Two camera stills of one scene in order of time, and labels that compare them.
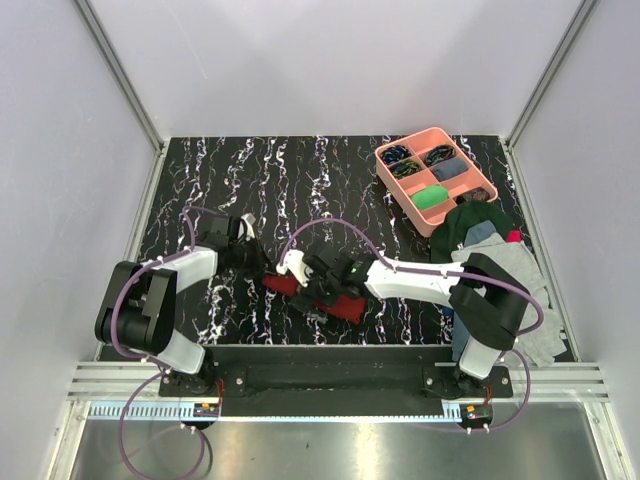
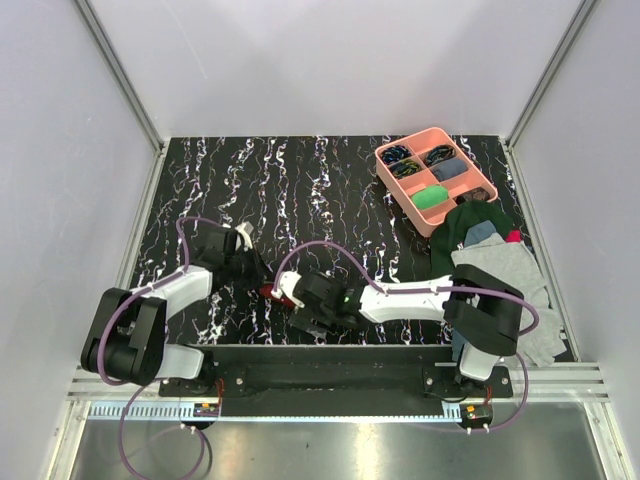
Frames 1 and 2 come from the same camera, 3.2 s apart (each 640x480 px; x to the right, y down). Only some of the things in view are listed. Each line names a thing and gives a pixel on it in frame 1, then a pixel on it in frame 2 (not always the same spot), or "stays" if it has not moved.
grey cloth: (516, 261) stays
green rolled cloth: (429, 196) stays
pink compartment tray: (427, 173) stays
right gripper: (306, 296) -> (301, 317)
